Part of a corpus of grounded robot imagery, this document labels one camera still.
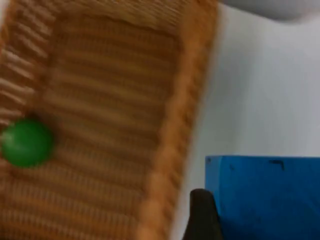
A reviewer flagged pale brown wicker basket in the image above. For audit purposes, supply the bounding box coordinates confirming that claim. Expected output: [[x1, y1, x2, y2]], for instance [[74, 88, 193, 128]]
[[0, 0, 221, 240]]

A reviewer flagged blue cube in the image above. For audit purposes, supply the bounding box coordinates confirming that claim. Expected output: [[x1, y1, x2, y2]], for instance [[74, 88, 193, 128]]
[[204, 155, 320, 240]]

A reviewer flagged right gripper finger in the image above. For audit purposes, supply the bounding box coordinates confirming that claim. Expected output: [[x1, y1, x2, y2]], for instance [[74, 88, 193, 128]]
[[182, 188, 224, 240]]

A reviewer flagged green ball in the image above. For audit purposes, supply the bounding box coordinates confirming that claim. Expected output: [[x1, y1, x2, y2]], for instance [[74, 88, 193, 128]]
[[0, 118, 54, 169]]

